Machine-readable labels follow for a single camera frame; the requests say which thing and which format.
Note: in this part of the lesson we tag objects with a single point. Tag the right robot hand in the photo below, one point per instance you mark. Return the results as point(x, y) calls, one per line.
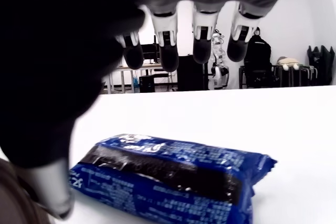
point(65, 51)

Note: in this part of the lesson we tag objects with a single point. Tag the blue Oreo cookie package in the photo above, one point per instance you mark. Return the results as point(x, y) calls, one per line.
point(168, 182)

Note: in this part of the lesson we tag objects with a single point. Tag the blue plastic bag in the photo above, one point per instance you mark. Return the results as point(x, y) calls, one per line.
point(135, 82)

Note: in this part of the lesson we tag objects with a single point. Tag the black computer monitor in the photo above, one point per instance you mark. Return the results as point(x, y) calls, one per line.
point(149, 53)

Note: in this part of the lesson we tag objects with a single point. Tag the black computer tower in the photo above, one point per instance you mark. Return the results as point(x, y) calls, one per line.
point(146, 83)

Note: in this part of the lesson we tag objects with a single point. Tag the white office desk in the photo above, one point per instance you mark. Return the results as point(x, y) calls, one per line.
point(152, 67)

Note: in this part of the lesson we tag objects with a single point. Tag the black wheeled cabinet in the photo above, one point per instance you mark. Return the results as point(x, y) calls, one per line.
point(190, 74)

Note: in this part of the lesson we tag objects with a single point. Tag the round brown tray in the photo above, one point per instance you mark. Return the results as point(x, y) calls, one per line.
point(15, 197)

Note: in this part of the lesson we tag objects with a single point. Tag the black backpack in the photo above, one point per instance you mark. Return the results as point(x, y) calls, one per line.
point(258, 51)

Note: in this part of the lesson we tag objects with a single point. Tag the black chair under backpack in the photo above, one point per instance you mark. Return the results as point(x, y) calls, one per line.
point(258, 77)

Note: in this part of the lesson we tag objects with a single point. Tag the beige plush toy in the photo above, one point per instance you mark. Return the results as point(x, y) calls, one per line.
point(287, 62)

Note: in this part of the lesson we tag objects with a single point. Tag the black stool row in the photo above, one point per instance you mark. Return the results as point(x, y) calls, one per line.
point(294, 77)

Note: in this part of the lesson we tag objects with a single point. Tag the black draped fabric bundle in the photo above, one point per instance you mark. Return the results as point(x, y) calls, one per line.
point(321, 64)

